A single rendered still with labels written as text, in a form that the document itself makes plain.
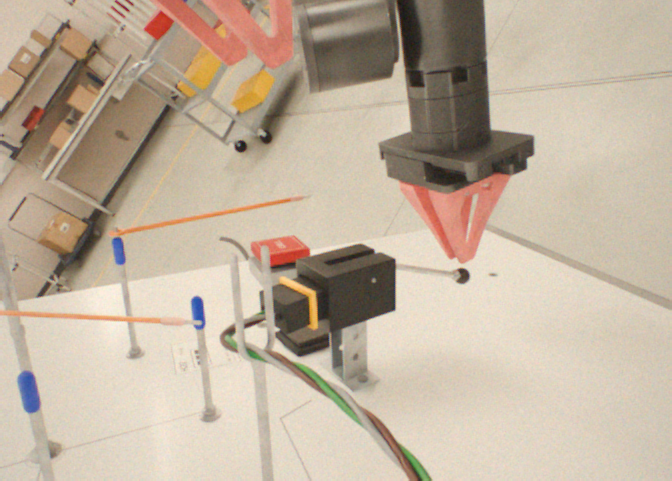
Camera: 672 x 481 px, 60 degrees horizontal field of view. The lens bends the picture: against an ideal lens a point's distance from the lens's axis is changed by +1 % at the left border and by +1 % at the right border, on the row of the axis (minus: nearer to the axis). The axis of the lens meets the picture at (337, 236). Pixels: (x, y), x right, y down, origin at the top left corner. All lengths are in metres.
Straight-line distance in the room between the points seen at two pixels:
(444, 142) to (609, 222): 1.45
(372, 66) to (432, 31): 0.04
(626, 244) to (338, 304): 1.45
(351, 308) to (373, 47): 0.17
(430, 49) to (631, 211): 1.47
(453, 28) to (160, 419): 0.32
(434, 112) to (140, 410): 0.28
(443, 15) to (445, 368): 0.25
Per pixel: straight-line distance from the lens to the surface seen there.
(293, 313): 0.36
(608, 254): 1.78
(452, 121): 0.40
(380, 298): 0.39
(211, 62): 4.25
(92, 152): 8.38
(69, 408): 0.45
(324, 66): 0.38
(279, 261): 0.57
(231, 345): 0.30
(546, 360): 0.47
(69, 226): 7.56
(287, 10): 0.31
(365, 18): 0.38
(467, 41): 0.40
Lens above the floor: 1.36
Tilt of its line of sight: 29 degrees down
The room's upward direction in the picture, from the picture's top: 55 degrees counter-clockwise
